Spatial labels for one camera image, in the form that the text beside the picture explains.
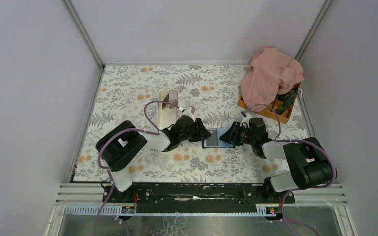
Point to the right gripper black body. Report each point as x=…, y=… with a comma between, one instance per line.
x=236, y=133

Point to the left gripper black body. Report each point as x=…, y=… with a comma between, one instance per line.
x=195, y=129

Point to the cream plastic oblong tray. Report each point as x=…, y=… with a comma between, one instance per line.
x=167, y=114

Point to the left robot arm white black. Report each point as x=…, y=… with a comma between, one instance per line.
x=120, y=146

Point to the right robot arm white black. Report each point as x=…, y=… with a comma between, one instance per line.
x=308, y=163

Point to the floral patterned table mat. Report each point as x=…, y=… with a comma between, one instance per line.
x=128, y=92

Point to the wooden organizer box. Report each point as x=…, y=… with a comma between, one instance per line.
x=282, y=110

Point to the pink cloth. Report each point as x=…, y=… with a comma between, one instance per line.
x=272, y=73

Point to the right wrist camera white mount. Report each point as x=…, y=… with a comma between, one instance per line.
x=245, y=121

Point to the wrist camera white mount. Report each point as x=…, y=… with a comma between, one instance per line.
x=245, y=121
x=189, y=112

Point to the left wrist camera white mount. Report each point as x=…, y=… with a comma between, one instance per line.
x=189, y=112

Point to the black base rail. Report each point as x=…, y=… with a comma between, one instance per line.
x=164, y=198

